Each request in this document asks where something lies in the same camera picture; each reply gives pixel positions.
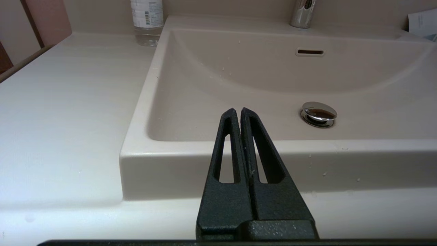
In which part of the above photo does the chrome drain stopper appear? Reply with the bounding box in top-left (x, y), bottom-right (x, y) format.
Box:
top-left (300, 101), bottom-right (338, 128)

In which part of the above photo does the capless clear plastic bottle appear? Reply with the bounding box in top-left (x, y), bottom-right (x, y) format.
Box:
top-left (130, 0), bottom-right (164, 47)

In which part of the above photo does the beige sink basin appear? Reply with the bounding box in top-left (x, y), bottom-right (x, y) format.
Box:
top-left (119, 15), bottom-right (437, 200)

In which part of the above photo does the chrome faucet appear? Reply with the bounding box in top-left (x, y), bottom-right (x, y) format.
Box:
top-left (290, 0), bottom-right (316, 29)

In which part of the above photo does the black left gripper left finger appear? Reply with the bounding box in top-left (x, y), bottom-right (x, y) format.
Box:
top-left (196, 108), bottom-right (254, 241)

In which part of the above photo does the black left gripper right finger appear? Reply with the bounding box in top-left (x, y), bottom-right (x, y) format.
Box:
top-left (240, 107), bottom-right (316, 222)

